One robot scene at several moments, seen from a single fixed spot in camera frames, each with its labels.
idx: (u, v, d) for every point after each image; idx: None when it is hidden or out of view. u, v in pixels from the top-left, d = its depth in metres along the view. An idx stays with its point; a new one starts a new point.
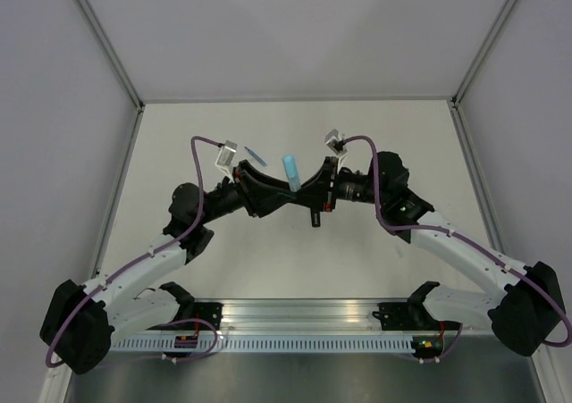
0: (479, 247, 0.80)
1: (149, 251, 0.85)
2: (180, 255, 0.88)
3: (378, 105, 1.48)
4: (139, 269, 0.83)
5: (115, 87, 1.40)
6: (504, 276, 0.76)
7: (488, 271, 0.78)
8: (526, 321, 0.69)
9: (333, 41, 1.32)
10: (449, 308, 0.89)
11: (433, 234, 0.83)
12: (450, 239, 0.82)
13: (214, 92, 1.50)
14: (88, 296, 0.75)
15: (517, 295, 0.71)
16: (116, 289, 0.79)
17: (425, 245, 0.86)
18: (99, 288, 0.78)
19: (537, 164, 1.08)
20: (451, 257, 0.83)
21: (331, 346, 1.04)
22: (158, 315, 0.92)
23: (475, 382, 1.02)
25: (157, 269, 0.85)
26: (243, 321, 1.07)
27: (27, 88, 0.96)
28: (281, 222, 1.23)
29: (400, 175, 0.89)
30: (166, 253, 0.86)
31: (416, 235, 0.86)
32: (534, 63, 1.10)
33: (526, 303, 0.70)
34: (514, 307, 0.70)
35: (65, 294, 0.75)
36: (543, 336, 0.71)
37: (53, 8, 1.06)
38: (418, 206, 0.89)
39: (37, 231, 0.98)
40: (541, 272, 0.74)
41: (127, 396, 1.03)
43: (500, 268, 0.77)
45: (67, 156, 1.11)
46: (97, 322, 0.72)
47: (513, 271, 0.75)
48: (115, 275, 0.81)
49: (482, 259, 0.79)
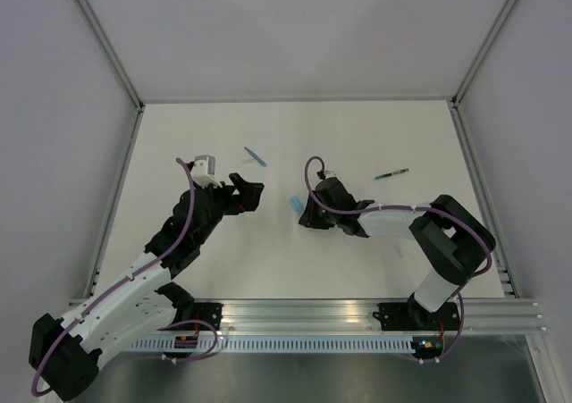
0: (395, 206, 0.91)
1: (128, 274, 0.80)
2: (164, 274, 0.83)
3: (377, 105, 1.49)
4: (117, 296, 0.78)
5: (116, 87, 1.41)
6: (413, 214, 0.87)
7: (404, 217, 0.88)
8: (435, 240, 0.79)
9: (333, 41, 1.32)
10: (433, 290, 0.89)
11: (372, 214, 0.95)
12: (382, 213, 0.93)
13: (214, 92, 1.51)
14: (65, 331, 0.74)
15: (421, 220, 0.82)
16: (93, 319, 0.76)
17: (376, 230, 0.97)
18: (77, 323, 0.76)
19: (537, 164, 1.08)
20: (393, 228, 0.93)
21: (332, 346, 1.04)
22: (152, 325, 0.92)
23: (476, 383, 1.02)
25: (136, 293, 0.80)
26: (243, 321, 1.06)
27: (27, 88, 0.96)
28: (281, 222, 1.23)
29: (334, 184, 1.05)
30: (147, 276, 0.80)
31: (365, 225, 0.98)
32: (534, 64, 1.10)
33: (427, 224, 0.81)
34: (418, 231, 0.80)
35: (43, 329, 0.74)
36: (470, 258, 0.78)
37: (54, 10, 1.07)
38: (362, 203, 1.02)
39: (37, 232, 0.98)
40: (443, 200, 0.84)
41: (127, 396, 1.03)
43: (409, 210, 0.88)
45: (67, 157, 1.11)
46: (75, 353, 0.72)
47: (419, 207, 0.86)
48: (93, 305, 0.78)
49: (398, 214, 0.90)
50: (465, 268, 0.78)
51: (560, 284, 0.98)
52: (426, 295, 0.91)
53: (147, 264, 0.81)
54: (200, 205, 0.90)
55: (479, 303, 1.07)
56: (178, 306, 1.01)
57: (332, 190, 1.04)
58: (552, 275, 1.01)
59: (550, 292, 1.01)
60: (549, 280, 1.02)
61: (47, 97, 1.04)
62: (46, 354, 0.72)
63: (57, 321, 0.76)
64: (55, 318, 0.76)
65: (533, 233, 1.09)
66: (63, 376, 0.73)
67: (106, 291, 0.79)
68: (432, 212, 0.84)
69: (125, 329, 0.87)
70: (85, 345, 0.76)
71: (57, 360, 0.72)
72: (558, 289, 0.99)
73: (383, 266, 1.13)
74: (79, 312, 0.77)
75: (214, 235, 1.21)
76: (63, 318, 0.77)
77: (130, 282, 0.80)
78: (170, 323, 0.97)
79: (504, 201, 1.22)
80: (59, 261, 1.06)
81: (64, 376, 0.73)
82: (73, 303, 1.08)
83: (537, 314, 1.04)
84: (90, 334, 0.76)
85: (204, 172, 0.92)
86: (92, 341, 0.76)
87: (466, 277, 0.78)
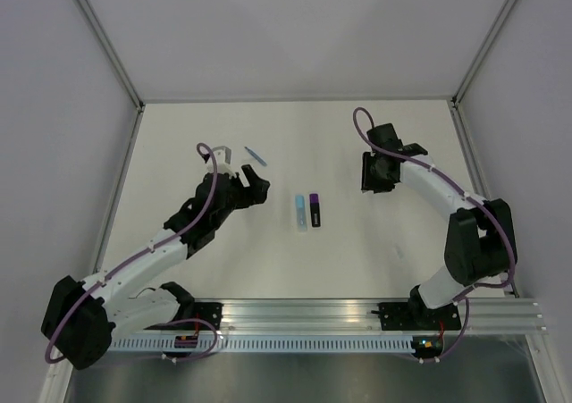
0: (448, 182, 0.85)
1: (149, 245, 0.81)
2: (182, 250, 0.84)
3: (376, 105, 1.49)
4: (139, 264, 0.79)
5: (116, 87, 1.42)
6: (461, 201, 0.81)
7: (451, 199, 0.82)
8: (463, 236, 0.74)
9: (332, 40, 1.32)
10: (435, 285, 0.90)
11: (416, 169, 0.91)
12: (430, 174, 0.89)
13: (213, 92, 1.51)
14: (88, 292, 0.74)
15: (462, 213, 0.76)
16: (116, 284, 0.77)
17: (410, 180, 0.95)
18: (99, 285, 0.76)
19: (538, 163, 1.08)
20: (431, 196, 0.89)
21: (330, 346, 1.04)
22: (158, 314, 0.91)
23: (476, 383, 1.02)
25: (155, 264, 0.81)
26: (243, 321, 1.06)
27: (28, 87, 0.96)
28: (281, 222, 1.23)
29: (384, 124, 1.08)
30: (166, 248, 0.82)
31: (404, 172, 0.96)
32: (534, 62, 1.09)
33: (469, 219, 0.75)
34: (457, 222, 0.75)
35: (64, 290, 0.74)
36: (487, 270, 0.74)
37: (53, 8, 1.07)
38: (411, 150, 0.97)
39: (37, 230, 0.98)
40: (497, 205, 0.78)
41: (127, 396, 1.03)
43: (460, 195, 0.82)
45: (67, 155, 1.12)
46: (96, 318, 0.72)
47: (470, 198, 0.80)
48: (114, 271, 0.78)
49: (448, 191, 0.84)
50: (475, 276, 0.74)
51: (560, 283, 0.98)
52: (431, 291, 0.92)
53: (167, 239, 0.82)
54: (222, 188, 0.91)
55: (479, 302, 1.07)
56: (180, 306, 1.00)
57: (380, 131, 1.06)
58: (552, 274, 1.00)
59: (551, 291, 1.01)
60: (550, 279, 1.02)
61: (47, 96, 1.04)
62: (62, 323, 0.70)
63: (79, 284, 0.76)
64: (77, 281, 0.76)
65: (533, 232, 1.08)
66: (79, 343, 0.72)
67: (130, 258, 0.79)
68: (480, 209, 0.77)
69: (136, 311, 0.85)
70: (105, 308, 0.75)
71: (74, 326, 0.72)
72: (558, 289, 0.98)
73: (383, 265, 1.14)
74: (102, 276, 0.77)
75: (214, 234, 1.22)
76: (84, 281, 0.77)
77: (151, 253, 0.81)
78: (171, 321, 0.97)
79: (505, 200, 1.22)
80: (59, 261, 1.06)
81: (79, 344, 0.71)
82: None
83: (538, 314, 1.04)
84: (110, 300, 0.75)
85: (222, 161, 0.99)
86: (112, 306, 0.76)
87: (472, 282, 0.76)
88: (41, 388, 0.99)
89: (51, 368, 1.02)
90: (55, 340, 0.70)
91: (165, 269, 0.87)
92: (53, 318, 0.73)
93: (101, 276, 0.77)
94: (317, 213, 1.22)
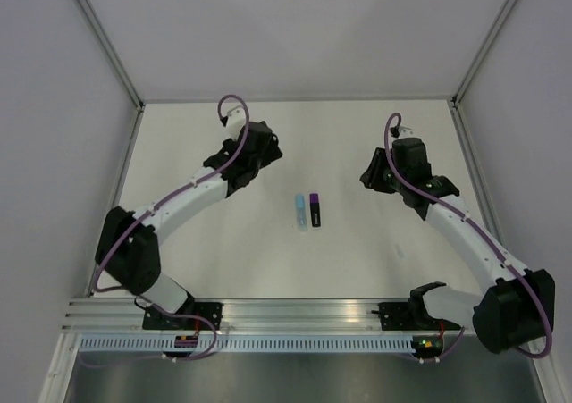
0: (486, 239, 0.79)
1: (191, 181, 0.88)
2: (222, 187, 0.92)
3: (376, 105, 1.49)
4: (184, 197, 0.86)
5: (116, 87, 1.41)
6: (500, 269, 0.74)
7: (487, 262, 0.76)
8: (501, 314, 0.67)
9: (332, 40, 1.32)
10: (440, 303, 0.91)
11: (448, 215, 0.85)
12: (464, 225, 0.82)
13: (213, 92, 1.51)
14: (138, 220, 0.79)
15: (502, 288, 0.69)
16: (164, 214, 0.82)
17: (437, 222, 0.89)
18: (149, 214, 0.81)
19: (538, 162, 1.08)
20: (459, 246, 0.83)
21: (331, 346, 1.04)
22: (169, 297, 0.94)
23: (476, 383, 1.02)
25: (198, 198, 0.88)
26: (243, 321, 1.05)
27: (28, 88, 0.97)
28: (281, 222, 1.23)
29: (417, 146, 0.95)
30: (208, 184, 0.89)
31: (430, 213, 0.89)
32: (534, 61, 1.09)
33: (510, 296, 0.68)
34: (496, 298, 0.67)
35: (115, 219, 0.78)
36: (518, 341, 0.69)
37: (54, 9, 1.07)
38: (443, 188, 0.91)
39: (37, 230, 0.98)
40: (539, 276, 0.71)
41: (127, 396, 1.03)
43: (500, 259, 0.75)
45: (67, 155, 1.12)
46: (147, 244, 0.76)
47: (510, 267, 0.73)
48: (162, 202, 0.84)
49: (484, 251, 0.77)
50: (505, 348, 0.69)
51: (560, 282, 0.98)
52: (435, 305, 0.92)
53: (210, 174, 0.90)
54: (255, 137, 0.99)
55: None
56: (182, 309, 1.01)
57: (411, 152, 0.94)
58: (552, 274, 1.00)
59: (551, 291, 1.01)
60: (550, 280, 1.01)
61: (48, 96, 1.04)
62: (115, 247, 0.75)
63: (130, 213, 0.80)
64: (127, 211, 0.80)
65: (533, 232, 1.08)
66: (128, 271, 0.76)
67: (174, 192, 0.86)
68: (520, 282, 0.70)
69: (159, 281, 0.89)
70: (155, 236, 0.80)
71: (124, 256, 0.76)
72: (558, 289, 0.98)
73: (383, 265, 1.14)
74: (150, 205, 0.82)
75: (214, 234, 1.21)
76: (133, 211, 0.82)
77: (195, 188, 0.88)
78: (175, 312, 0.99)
79: (505, 200, 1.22)
80: (59, 261, 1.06)
81: (130, 271, 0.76)
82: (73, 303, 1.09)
83: None
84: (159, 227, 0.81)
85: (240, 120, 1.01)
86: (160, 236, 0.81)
87: (500, 351, 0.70)
88: (41, 389, 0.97)
89: (51, 368, 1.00)
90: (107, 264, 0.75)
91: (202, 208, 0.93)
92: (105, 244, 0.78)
93: (150, 205, 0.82)
94: (317, 213, 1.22)
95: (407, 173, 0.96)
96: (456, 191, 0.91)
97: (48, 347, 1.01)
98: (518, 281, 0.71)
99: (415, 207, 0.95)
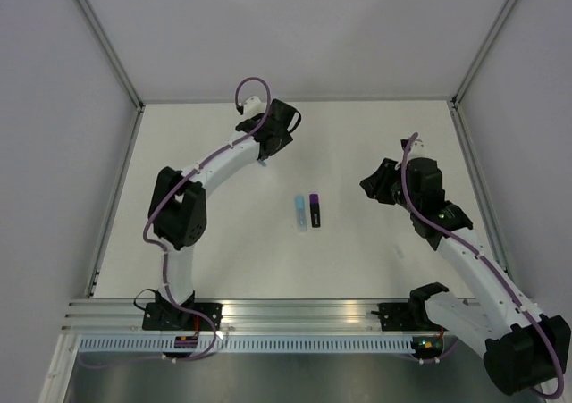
0: (501, 281, 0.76)
1: (229, 144, 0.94)
2: (256, 149, 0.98)
3: (376, 105, 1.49)
4: (224, 157, 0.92)
5: (116, 87, 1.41)
6: (517, 314, 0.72)
7: (502, 306, 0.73)
8: (516, 363, 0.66)
9: (332, 40, 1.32)
10: (445, 316, 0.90)
11: (462, 251, 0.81)
12: (477, 263, 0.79)
13: (213, 92, 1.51)
14: (187, 179, 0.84)
15: (517, 335, 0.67)
16: (208, 172, 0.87)
17: (448, 256, 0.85)
18: (195, 172, 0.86)
19: (538, 163, 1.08)
20: (472, 283, 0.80)
21: (332, 346, 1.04)
22: (181, 283, 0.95)
23: (475, 383, 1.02)
25: (236, 159, 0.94)
26: (243, 321, 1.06)
27: (27, 88, 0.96)
28: (281, 222, 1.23)
29: (433, 173, 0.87)
30: (243, 146, 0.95)
31: (442, 247, 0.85)
32: (534, 62, 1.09)
33: (526, 345, 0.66)
34: (513, 347, 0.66)
35: (166, 180, 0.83)
36: (531, 383, 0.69)
37: (54, 9, 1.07)
38: (457, 218, 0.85)
39: (37, 230, 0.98)
40: (555, 323, 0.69)
41: (127, 397, 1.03)
43: (515, 304, 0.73)
45: (67, 155, 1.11)
46: (197, 197, 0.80)
47: (526, 313, 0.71)
48: (205, 162, 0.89)
49: (499, 292, 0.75)
50: (518, 389, 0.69)
51: (560, 283, 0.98)
52: (440, 315, 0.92)
53: (244, 138, 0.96)
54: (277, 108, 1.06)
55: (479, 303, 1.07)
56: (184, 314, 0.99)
57: (426, 179, 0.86)
58: (552, 274, 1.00)
59: (550, 291, 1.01)
60: (549, 280, 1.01)
61: (47, 96, 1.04)
62: (163, 205, 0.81)
63: (178, 172, 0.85)
64: (175, 171, 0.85)
65: (533, 232, 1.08)
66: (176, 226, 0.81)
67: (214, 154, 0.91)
68: (536, 330, 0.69)
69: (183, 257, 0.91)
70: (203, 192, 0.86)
71: (172, 213, 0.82)
72: (558, 290, 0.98)
73: (383, 265, 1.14)
74: (196, 165, 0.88)
75: (214, 234, 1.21)
76: (180, 171, 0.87)
77: (231, 150, 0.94)
78: (182, 305, 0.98)
79: (504, 201, 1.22)
80: (59, 262, 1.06)
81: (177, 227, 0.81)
82: (73, 304, 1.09)
83: None
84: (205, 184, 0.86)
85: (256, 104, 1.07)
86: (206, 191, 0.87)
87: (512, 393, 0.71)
88: (41, 389, 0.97)
89: (51, 368, 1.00)
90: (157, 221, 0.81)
91: (236, 168, 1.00)
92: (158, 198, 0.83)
93: (196, 165, 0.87)
94: (317, 213, 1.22)
95: (419, 200, 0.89)
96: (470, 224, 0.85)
97: (49, 347, 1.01)
98: (534, 329, 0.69)
99: (424, 236, 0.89)
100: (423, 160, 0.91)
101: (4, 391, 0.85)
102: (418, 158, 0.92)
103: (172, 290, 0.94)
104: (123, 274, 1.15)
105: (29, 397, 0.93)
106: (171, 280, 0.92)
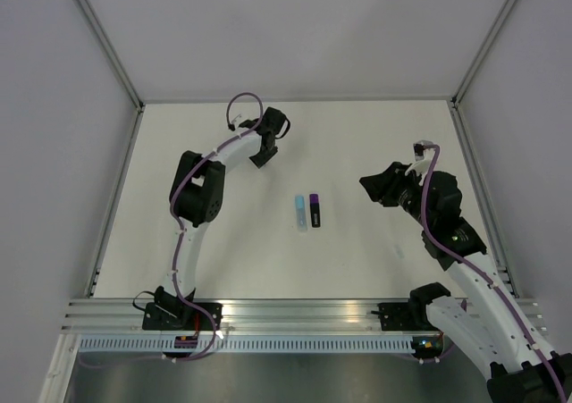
0: (514, 315, 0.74)
1: (238, 134, 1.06)
2: (256, 144, 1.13)
3: (376, 105, 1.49)
4: (236, 145, 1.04)
5: (116, 87, 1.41)
6: (527, 351, 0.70)
7: (514, 340, 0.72)
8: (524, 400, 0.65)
9: (332, 40, 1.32)
10: (446, 323, 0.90)
11: (475, 280, 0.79)
12: (490, 292, 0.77)
13: (213, 92, 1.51)
14: (207, 160, 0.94)
15: (527, 373, 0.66)
16: (224, 155, 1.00)
17: (458, 280, 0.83)
18: (214, 154, 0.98)
19: (537, 163, 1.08)
20: (481, 312, 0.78)
21: (332, 346, 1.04)
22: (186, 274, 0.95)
23: (475, 382, 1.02)
25: (243, 147, 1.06)
26: (242, 322, 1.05)
27: (27, 88, 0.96)
28: (281, 222, 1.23)
29: (454, 195, 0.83)
30: (249, 138, 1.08)
31: (454, 270, 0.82)
32: (533, 62, 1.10)
33: (535, 384, 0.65)
34: (523, 386, 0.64)
35: (189, 161, 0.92)
36: None
37: (54, 9, 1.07)
38: (470, 240, 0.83)
39: (37, 230, 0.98)
40: (567, 362, 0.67)
41: (128, 396, 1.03)
43: (527, 340, 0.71)
45: (67, 155, 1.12)
46: (219, 174, 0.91)
47: (538, 350, 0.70)
48: (221, 146, 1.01)
49: (509, 324, 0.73)
50: None
51: (560, 282, 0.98)
52: (439, 322, 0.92)
53: (248, 131, 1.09)
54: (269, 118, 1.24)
55: None
56: (183, 311, 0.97)
57: (446, 199, 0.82)
58: (551, 274, 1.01)
59: (551, 291, 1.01)
60: (549, 280, 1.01)
61: (47, 97, 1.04)
62: (185, 184, 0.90)
63: (197, 155, 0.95)
64: (195, 154, 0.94)
65: (533, 232, 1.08)
66: (197, 203, 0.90)
67: (228, 140, 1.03)
68: (547, 369, 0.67)
69: (194, 243, 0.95)
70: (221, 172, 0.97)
71: (192, 191, 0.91)
72: (558, 290, 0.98)
73: (383, 266, 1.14)
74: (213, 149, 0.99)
75: (214, 233, 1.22)
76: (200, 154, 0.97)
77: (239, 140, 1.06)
78: (185, 298, 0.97)
79: (504, 201, 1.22)
80: (59, 261, 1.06)
81: (198, 203, 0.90)
82: (73, 303, 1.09)
83: (537, 314, 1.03)
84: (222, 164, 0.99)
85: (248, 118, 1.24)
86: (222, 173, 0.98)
87: None
88: (41, 388, 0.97)
89: (51, 368, 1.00)
90: (179, 199, 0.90)
91: (241, 159, 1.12)
92: (179, 179, 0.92)
93: (213, 150, 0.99)
94: (317, 213, 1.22)
95: (434, 219, 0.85)
96: (484, 251, 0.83)
97: (49, 348, 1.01)
98: (542, 366, 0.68)
99: (434, 256, 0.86)
100: (442, 175, 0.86)
101: (4, 392, 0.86)
102: (438, 172, 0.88)
103: (178, 282, 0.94)
104: (123, 274, 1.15)
105: (29, 397, 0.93)
106: (180, 268, 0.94)
